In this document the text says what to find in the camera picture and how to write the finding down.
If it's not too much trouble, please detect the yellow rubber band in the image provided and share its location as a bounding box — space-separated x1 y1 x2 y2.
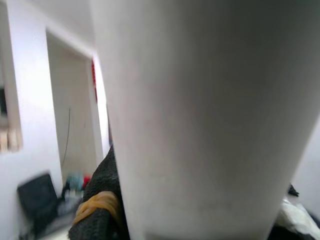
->
72 191 122 226

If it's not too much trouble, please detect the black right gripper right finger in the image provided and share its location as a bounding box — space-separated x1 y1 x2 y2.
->
271 183 320 240

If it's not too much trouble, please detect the white plastic bag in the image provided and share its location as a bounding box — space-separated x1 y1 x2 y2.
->
57 189 85 216

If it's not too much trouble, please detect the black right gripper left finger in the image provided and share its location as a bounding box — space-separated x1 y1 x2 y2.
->
68 143 130 240

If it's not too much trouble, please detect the black folding chair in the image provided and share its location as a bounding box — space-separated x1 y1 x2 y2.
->
16 172 63 238

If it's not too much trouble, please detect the green stuffed toy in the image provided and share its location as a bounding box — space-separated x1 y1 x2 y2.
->
66 172 85 188

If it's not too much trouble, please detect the white plastic table leg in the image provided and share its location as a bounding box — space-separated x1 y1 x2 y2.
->
89 0 320 240

